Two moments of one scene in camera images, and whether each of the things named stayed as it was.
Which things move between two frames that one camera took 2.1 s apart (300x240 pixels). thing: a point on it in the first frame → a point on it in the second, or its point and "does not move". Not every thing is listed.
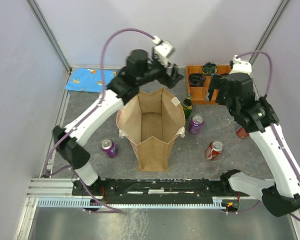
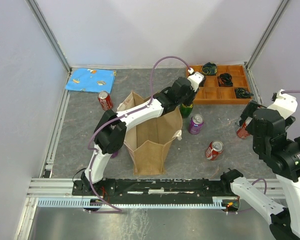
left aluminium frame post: [44, 23] does not move
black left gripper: [169, 81] → [193, 93]
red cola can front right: [215, 147] does not move
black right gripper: [217, 82] → [248, 111]
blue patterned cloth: [89, 80] does not move
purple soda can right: [196, 124] does not move
